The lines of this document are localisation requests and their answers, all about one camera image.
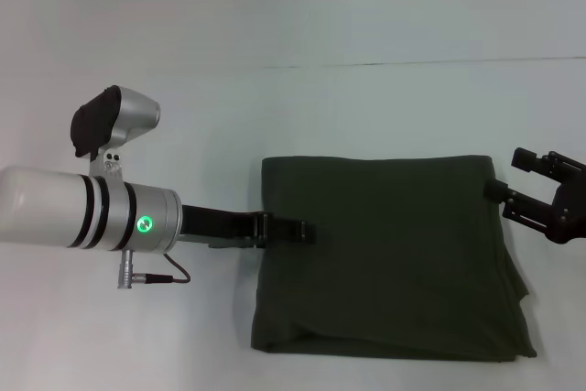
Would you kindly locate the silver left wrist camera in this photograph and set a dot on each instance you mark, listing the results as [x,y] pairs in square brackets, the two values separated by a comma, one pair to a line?
[110,116]

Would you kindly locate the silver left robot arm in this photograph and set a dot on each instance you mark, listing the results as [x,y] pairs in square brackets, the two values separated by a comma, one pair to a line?
[68,212]

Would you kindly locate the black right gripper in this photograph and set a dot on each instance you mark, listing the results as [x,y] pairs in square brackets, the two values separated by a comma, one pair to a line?
[570,212]

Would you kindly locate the dark green t-shirt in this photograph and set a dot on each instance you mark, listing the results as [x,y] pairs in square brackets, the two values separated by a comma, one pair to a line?
[389,249]

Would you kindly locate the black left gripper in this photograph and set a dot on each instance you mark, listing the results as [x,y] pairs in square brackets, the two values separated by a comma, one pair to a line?
[220,226]

